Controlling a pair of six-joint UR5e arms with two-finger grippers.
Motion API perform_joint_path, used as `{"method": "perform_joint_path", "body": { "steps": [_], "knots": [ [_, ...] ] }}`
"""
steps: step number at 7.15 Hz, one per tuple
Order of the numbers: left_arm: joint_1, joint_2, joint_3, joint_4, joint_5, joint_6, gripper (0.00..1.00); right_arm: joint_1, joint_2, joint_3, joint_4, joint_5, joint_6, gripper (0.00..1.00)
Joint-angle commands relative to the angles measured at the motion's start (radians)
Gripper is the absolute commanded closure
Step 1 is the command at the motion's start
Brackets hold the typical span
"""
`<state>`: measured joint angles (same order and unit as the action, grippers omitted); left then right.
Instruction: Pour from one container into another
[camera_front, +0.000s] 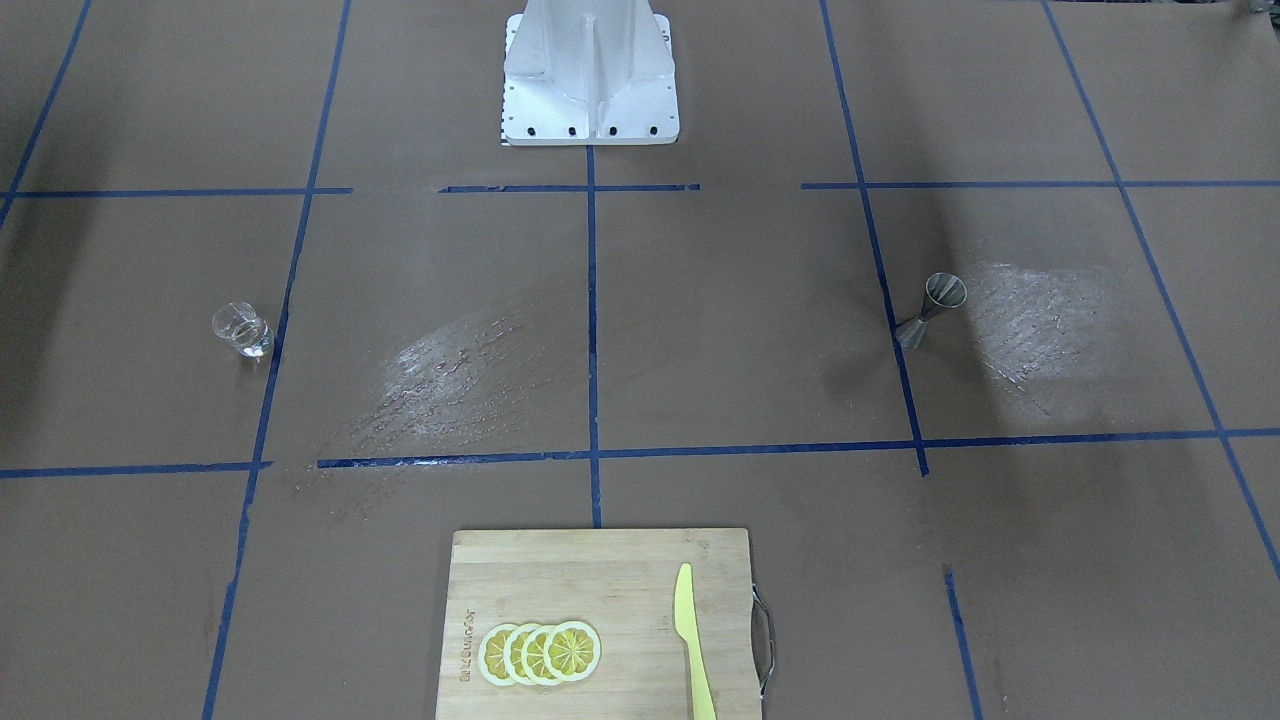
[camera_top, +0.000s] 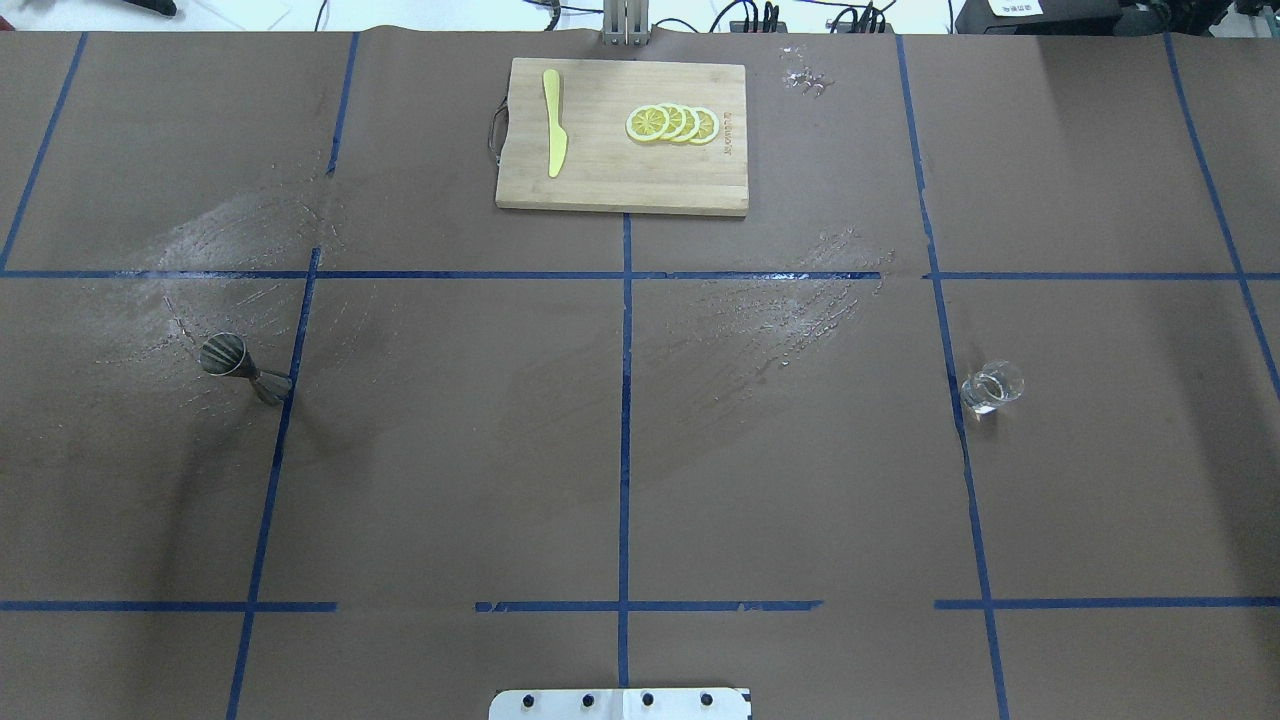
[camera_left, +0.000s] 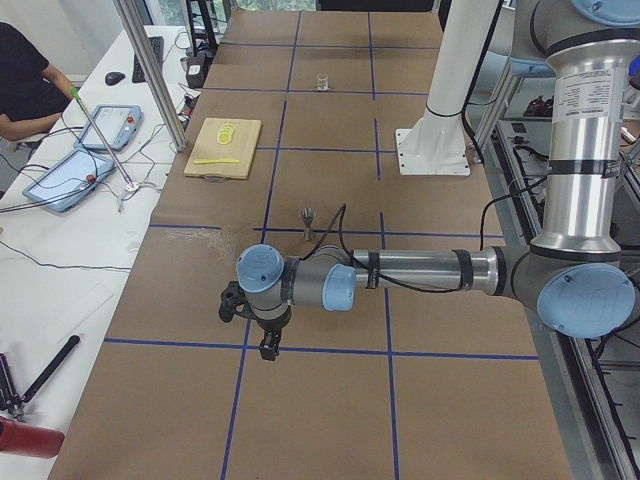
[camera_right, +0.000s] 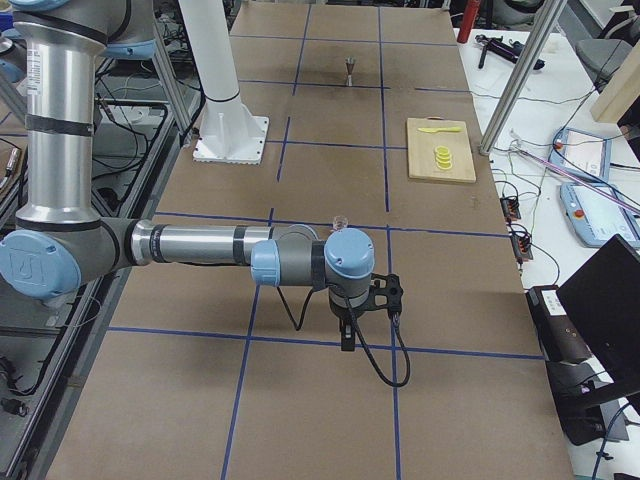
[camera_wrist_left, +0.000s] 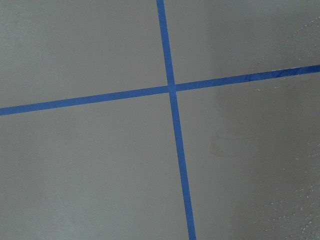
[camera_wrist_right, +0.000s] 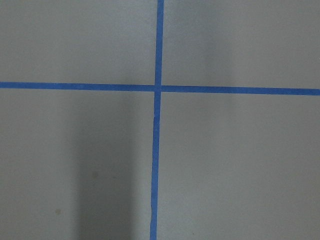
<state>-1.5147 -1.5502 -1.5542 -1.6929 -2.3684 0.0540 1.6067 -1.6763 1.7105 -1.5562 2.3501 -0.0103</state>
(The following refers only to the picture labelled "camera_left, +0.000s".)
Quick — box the bamboo cutting board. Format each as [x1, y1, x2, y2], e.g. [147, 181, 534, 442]
[184, 118, 262, 180]

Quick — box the black computer mouse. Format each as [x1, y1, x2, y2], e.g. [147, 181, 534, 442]
[104, 71, 126, 86]

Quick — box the person in black shirt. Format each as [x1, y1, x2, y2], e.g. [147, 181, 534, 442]
[1, 22, 73, 141]

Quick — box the aluminium frame post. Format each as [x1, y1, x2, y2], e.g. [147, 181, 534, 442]
[113, 0, 187, 152]

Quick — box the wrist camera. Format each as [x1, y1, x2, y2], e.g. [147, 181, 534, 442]
[218, 281, 253, 323]

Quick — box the clear glass beaker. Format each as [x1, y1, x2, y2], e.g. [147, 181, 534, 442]
[316, 73, 330, 92]

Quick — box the red thermos bottle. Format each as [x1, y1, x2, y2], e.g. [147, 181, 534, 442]
[0, 418, 65, 459]

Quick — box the black keyboard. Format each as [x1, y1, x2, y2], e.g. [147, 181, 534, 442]
[131, 36, 165, 84]

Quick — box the teach pendant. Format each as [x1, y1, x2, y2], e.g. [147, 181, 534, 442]
[22, 149, 115, 213]
[74, 104, 143, 153]

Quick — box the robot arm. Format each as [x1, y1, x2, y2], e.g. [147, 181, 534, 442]
[219, 1, 639, 360]

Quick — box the green handled reacher stick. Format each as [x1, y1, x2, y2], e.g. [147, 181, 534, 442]
[70, 87, 140, 193]

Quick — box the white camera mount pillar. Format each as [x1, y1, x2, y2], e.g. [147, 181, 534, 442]
[396, 0, 503, 176]

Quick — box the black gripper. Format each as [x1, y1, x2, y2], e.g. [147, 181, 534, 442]
[252, 309, 291, 360]

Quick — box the yellow plastic knife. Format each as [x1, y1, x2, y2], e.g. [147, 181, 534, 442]
[193, 157, 241, 165]

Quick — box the near teach pendant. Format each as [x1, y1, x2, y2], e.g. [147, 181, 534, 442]
[22, 149, 115, 213]

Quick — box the black folded umbrella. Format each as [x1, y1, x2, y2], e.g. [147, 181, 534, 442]
[1, 335, 81, 422]

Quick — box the far teach pendant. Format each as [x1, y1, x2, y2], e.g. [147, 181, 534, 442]
[74, 104, 143, 153]

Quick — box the steel jigger measuring cup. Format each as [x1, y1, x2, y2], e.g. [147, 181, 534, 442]
[300, 208, 316, 242]

